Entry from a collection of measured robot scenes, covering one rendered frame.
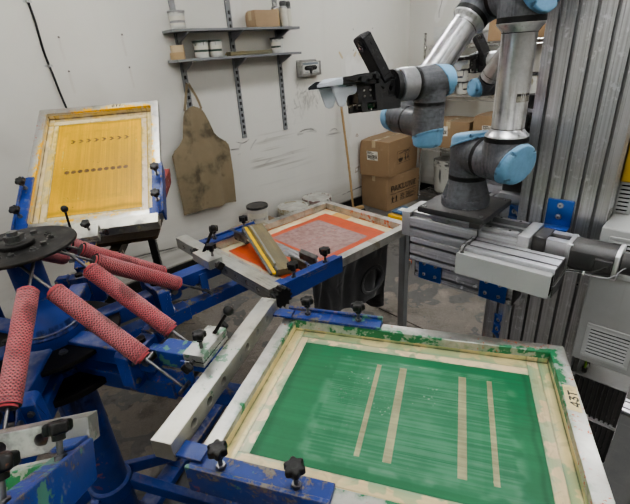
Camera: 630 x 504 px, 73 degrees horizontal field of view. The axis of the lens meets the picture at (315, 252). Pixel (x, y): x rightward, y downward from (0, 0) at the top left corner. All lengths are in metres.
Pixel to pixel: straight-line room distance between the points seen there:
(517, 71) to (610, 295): 0.72
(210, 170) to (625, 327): 3.14
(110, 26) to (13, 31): 0.58
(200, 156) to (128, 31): 1.01
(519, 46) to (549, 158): 0.39
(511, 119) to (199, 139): 2.88
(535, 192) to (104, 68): 2.91
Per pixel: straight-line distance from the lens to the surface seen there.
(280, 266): 1.66
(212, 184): 3.85
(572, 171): 1.50
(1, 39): 3.41
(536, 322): 1.72
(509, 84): 1.28
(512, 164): 1.28
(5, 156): 3.42
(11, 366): 1.18
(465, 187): 1.41
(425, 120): 1.12
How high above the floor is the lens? 1.74
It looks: 25 degrees down
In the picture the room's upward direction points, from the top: 4 degrees counter-clockwise
